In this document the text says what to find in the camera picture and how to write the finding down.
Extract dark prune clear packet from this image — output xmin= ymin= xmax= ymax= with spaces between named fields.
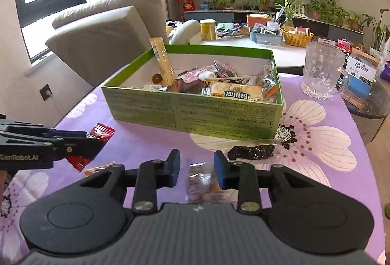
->
xmin=227 ymin=144 xmax=276 ymax=161

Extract clear bag brown nuts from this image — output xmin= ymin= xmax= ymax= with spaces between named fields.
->
xmin=186 ymin=163 xmax=229 ymax=204

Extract tan orange snack packet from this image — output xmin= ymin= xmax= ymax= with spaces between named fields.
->
xmin=83 ymin=162 xmax=115 ymax=177

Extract red candy wrapper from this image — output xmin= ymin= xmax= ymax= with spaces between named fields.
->
xmin=65 ymin=123 xmax=116 ymax=172

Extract white nougat cracker packet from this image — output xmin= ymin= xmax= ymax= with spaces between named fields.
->
xmin=210 ymin=82 xmax=263 ymax=102

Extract silver black foil packet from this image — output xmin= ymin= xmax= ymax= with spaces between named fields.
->
xmin=129 ymin=84 xmax=168 ymax=92

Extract pink white snack packet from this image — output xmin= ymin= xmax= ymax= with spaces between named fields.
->
xmin=177 ymin=65 xmax=217 ymax=84

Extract long tan stick packet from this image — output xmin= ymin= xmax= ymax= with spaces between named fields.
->
xmin=149 ymin=37 xmax=179 ymax=92

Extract brown dried snack bag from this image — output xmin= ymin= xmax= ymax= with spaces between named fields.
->
xmin=177 ymin=79 xmax=208 ymax=94

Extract orange label nut bag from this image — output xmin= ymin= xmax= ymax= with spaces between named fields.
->
xmin=254 ymin=61 xmax=279 ymax=103

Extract green cardboard box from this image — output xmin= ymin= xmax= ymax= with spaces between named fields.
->
xmin=102 ymin=45 xmax=283 ymax=140

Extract beige sofa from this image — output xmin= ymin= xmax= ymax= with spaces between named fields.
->
xmin=44 ymin=0 xmax=201 ymax=86

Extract round white coffee table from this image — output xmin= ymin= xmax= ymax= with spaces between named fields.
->
xmin=188 ymin=33 xmax=312 ymax=68

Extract round dark marble table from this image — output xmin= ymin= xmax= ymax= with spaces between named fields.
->
xmin=344 ymin=78 xmax=389 ymax=144

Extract clear glass mug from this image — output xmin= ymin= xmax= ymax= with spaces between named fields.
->
xmin=302 ymin=42 xmax=350 ymax=100

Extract blue grey storage tray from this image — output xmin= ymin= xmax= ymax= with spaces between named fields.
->
xmin=249 ymin=24 xmax=283 ymax=47

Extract yellow woven basket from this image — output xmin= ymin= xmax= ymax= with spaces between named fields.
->
xmin=281 ymin=26 xmax=314 ymax=48

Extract yellow tin can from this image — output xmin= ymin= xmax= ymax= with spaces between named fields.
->
xmin=200 ymin=19 xmax=216 ymax=41

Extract orange tissue box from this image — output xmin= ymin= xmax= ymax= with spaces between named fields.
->
xmin=247 ymin=14 xmax=272 ymax=28

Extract blue white carton box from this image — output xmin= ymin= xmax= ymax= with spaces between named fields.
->
xmin=341 ymin=47 xmax=379 ymax=110

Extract pink small box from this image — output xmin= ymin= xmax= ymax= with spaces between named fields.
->
xmin=337 ymin=39 xmax=352 ymax=51

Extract dark tv cabinet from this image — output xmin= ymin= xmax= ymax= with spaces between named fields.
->
xmin=183 ymin=8 xmax=365 ymax=43

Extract purple gift bag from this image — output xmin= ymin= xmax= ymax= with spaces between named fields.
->
xmin=377 ymin=60 xmax=390 ymax=83

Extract tall leafy floor plant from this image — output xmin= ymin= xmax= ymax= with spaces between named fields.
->
xmin=362 ymin=8 xmax=390 ymax=51

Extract wall power socket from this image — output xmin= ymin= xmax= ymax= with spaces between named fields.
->
xmin=39 ymin=84 xmax=52 ymax=101

